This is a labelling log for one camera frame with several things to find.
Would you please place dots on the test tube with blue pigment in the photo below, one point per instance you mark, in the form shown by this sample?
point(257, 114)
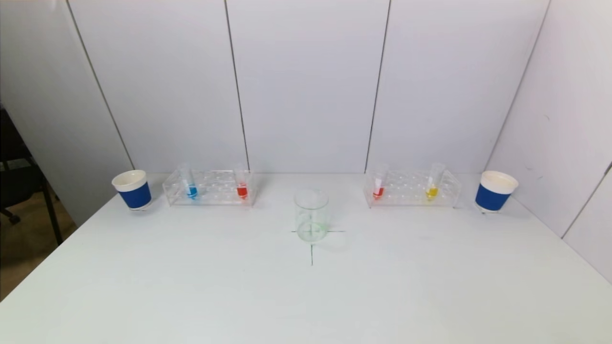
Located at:
point(191, 192)

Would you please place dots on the test tube with yellow pigment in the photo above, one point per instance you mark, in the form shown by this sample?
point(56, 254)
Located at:
point(431, 192)

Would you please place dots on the test tube with red pigment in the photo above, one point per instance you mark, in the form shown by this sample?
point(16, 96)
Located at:
point(378, 192)
point(242, 191)

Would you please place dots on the black office chair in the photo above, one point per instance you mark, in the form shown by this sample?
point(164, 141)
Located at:
point(19, 181)

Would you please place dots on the clear glass beaker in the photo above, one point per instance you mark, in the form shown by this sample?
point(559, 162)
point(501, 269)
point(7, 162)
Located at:
point(311, 225)

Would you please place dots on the clear acrylic test tube rack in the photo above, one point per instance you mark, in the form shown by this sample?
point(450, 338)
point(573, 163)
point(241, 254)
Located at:
point(406, 187)
point(215, 189)

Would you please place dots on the white paper cup blue sleeve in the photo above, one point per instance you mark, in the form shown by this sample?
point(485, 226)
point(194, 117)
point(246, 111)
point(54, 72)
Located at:
point(492, 198)
point(135, 196)

